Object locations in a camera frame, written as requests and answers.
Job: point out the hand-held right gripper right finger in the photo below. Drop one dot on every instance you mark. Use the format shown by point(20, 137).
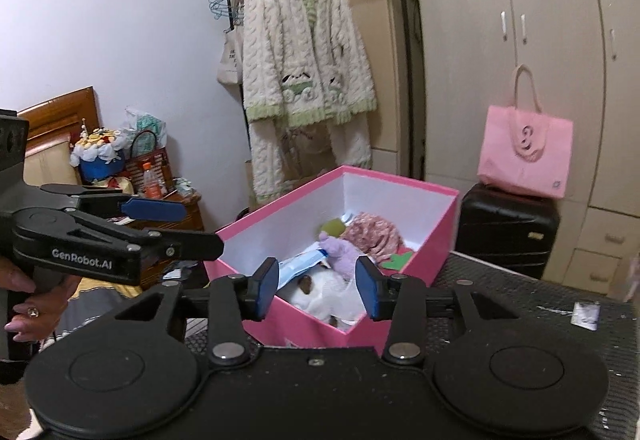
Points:
point(367, 290)

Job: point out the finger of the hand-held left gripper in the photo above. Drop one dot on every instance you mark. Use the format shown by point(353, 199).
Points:
point(155, 210)
point(190, 246)

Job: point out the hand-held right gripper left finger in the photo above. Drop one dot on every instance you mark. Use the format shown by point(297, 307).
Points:
point(265, 290)

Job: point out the blue wet wipes pack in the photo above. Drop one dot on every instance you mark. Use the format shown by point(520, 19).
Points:
point(295, 270)

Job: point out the red strawberry plush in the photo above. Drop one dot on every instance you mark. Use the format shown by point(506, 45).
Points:
point(397, 260)

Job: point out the white plush cat toy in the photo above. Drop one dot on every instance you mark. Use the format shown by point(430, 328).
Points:
point(325, 295)

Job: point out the purple plush toy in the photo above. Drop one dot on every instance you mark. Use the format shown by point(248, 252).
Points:
point(340, 255)

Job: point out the pink cardboard box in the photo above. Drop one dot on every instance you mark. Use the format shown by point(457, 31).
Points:
point(300, 325)

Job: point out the pink floral cloth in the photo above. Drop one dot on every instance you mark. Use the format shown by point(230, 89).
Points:
point(372, 230)

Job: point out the olive green plush ball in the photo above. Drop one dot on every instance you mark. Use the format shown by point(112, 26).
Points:
point(331, 226)

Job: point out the person's left hand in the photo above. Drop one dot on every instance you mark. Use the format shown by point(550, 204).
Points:
point(42, 315)

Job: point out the orange drink bottle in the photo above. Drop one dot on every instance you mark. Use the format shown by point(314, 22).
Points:
point(150, 182)

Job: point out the brown woven basket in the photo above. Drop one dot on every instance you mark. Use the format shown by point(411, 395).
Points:
point(162, 165)

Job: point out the yellow blanket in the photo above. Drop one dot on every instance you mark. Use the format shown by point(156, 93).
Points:
point(110, 290)

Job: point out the blue flower basket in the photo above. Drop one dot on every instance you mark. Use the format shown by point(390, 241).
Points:
point(100, 165)

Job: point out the white green plastic bag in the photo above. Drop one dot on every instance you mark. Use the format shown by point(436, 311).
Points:
point(150, 125)

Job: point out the wooden headboard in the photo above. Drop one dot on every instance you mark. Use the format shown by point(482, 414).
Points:
point(60, 115)

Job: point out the black suitcase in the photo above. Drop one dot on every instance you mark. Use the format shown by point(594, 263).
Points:
point(505, 230)

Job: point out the black mesh table cover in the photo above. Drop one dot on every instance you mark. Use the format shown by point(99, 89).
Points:
point(525, 290)

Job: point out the beige canvas tote bag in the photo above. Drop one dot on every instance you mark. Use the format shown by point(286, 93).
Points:
point(230, 60)

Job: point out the cream knit cardigan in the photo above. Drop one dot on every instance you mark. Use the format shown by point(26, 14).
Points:
point(280, 70)

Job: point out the pink tote bag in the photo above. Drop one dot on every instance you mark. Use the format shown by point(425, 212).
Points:
point(525, 155)

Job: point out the small white packet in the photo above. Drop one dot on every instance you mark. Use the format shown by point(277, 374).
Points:
point(585, 315)

